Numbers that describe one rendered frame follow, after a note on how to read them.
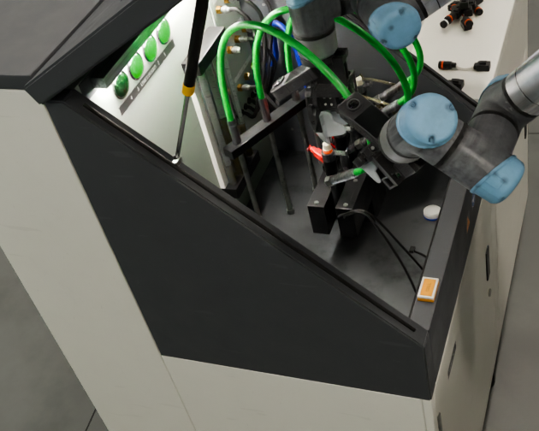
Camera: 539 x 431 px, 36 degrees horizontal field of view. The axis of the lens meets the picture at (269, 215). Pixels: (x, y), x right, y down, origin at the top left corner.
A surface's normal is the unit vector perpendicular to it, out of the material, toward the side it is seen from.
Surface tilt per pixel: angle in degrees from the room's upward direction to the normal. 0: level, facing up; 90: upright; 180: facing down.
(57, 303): 90
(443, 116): 45
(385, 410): 90
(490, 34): 0
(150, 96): 90
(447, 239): 0
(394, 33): 90
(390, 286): 0
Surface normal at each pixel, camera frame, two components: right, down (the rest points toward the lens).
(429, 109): 0.11, -0.11
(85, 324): -0.33, 0.68
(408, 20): 0.25, 0.60
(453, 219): -0.20, -0.73
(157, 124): 0.92, 0.08
